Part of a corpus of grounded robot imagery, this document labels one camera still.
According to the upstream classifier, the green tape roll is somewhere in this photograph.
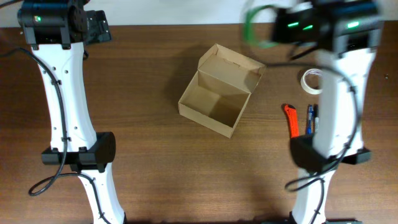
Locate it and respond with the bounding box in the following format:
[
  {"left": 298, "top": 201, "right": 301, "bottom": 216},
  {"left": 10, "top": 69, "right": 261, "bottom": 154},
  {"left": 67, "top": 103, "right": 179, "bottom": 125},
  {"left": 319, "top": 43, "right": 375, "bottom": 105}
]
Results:
[{"left": 243, "top": 5, "right": 278, "bottom": 49}]

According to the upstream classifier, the white tape roll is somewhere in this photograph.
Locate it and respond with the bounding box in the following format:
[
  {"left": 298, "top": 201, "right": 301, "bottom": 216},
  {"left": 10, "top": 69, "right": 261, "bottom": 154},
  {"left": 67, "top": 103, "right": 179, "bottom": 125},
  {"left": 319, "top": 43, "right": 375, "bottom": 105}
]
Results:
[{"left": 300, "top": 68, "right": 322, "bottom": 95}]

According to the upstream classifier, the black white marker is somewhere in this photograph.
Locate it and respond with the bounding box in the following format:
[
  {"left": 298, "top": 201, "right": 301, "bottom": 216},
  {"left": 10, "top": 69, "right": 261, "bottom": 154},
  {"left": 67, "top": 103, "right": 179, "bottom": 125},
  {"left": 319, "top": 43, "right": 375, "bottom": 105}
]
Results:
[{"left": 313, "top": 105, "right": 319, "bottom": 133}]

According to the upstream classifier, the blue pen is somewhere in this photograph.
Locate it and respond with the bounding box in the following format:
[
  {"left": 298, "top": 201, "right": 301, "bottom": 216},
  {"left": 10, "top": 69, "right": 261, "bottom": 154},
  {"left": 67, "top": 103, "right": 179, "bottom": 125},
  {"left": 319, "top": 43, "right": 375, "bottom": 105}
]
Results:
[{"left": 305, "top": 105, "right": 313, "bottom": 134}]

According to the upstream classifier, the orange utility knife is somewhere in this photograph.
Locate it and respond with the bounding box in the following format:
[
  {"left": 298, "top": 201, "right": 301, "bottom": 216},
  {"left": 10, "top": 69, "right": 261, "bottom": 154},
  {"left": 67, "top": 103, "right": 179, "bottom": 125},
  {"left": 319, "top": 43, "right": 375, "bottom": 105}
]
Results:
[{"left": 282, "top": 104, "right": 299, "bottom": 138}]

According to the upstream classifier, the brown cardboard box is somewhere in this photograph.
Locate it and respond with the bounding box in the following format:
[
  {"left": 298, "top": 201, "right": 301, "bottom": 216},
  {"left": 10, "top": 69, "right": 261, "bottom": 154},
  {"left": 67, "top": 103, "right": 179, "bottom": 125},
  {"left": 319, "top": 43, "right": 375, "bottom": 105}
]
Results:
[{"left": 178, "top": 44, "right": 266, "bottom": 138}]

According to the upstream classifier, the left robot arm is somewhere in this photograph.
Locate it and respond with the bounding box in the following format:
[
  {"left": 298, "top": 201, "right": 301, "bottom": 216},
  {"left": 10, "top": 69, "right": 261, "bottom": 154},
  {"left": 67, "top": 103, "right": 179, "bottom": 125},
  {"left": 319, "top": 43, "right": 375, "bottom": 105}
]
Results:
[{"left": 17, "top": 0, "right": 126, "bottom": 223}]

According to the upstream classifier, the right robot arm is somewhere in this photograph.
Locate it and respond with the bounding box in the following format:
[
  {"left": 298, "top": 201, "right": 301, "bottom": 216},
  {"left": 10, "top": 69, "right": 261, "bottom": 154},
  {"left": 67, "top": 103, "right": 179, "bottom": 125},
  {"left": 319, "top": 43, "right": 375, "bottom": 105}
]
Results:
[{"left": 272, "top": 1, "right": 383, "bottom": 223}]

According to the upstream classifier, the right black cable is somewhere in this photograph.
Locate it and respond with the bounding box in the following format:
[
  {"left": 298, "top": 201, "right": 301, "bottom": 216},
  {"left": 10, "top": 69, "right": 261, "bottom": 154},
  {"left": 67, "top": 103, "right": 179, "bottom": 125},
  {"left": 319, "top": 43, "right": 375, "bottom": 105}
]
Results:
[{"left": 266, "top": 60, "right": 363, "bottom": 224}]

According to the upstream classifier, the black cable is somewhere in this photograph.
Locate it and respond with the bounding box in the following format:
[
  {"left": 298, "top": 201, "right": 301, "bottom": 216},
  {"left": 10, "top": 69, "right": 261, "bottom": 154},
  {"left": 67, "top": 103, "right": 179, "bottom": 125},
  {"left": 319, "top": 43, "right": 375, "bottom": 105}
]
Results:
[
  {"left": 0, "top": 47, "right": 111, "bottom": 224},
  {"left": 266, "top": 60, "right": 363, "bottom": 224}
]

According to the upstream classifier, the left black cable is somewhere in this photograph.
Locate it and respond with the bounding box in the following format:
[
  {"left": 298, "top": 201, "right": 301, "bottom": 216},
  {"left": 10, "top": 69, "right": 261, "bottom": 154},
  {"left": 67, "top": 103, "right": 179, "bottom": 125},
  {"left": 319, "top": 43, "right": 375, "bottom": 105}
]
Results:
[{"left": 0, "top": 47, "right": 111, "bottom": 224}]

